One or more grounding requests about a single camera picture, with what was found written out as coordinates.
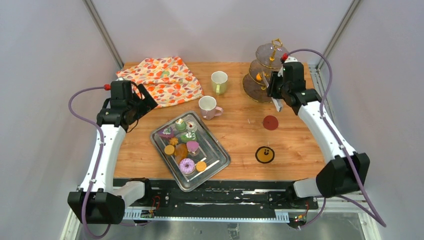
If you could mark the white coconut cherry cake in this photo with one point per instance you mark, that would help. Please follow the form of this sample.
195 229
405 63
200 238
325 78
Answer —
191 126

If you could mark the round yellow cracker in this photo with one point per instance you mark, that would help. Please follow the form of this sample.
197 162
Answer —
169 150
201 166

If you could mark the silver white tongs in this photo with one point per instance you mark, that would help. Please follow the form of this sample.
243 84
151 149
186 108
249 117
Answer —
277 102

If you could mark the swirl butter cookie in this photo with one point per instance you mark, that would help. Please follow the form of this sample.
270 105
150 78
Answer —
173 141

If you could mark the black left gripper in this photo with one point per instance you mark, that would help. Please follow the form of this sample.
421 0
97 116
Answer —
147 104

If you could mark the brown bread roll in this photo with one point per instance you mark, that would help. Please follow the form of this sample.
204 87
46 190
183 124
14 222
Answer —
181 152

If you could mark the green kiwi cake slice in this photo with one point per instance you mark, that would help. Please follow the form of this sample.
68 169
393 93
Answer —
189 136

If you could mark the floral orange cloth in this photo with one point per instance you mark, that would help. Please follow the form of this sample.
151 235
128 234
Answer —
168 80

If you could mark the three-tier glass cake stand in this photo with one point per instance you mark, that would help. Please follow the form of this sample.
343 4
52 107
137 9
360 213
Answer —
267 60

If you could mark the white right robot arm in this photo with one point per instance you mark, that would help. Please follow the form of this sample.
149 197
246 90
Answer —
345 169

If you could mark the green round cupcake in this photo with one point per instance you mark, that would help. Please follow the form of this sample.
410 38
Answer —
180 124

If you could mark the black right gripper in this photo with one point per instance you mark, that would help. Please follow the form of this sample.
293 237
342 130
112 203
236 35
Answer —
275 78

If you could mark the pink mug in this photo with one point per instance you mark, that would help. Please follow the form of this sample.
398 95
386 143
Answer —
209 108

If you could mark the purple cake slice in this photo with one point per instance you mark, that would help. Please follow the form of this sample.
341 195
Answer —
166 132

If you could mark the black table front rail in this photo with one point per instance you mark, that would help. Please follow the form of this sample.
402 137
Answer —
221 200

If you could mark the silver metal tray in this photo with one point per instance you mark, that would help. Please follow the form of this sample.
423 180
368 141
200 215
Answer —
210 151

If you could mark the pink frosted donut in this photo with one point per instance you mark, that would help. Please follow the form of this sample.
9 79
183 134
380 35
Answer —
187 166

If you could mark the red round coaster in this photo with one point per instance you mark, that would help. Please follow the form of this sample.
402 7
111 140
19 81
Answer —
270 123

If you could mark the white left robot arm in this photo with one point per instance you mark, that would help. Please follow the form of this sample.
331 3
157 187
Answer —
96 201

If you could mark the green mug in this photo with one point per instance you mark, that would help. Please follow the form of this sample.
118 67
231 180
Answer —
219 81

